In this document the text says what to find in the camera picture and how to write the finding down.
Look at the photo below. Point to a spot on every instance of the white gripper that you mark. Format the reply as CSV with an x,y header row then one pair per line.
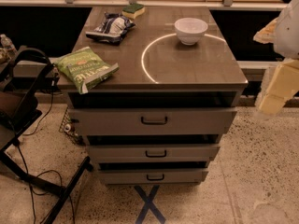
x,y
289,32

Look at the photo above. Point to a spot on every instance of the white ceramic bowl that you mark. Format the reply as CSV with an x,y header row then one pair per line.
x,y
190,30

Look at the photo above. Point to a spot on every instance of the blue white chip bag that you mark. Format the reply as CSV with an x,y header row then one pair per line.
x,y
112,30

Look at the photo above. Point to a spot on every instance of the green jalapeno chip bag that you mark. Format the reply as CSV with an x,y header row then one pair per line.
x,y
85,69

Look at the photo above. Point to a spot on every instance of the middle grey drawer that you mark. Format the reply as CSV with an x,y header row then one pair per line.
x,y
153,153

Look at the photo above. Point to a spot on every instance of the grey drawer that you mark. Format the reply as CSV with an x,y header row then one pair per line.
x,y
152,121
151,176
153,153

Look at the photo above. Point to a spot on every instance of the grey drawer cabinet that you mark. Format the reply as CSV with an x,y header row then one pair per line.
x,y
156,70

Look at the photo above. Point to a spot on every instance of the top grey drawer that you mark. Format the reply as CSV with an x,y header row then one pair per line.
x,y
152,121

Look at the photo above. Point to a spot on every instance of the green yellow sponge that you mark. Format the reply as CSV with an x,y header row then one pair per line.
x,y
133,11

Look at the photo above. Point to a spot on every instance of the blue tape cross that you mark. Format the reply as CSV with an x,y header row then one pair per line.
x,y
149,205

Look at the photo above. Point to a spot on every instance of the bottom grey drawer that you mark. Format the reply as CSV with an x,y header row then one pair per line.
x,y
151,176

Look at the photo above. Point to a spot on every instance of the black folding stand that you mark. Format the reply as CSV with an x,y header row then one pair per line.
x,y
18,111

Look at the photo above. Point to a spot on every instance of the clear plastic water bottle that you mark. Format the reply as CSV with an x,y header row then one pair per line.
x,y
8,45

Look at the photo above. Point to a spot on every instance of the wire mesh basket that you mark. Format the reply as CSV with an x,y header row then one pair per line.
x,y
68,129

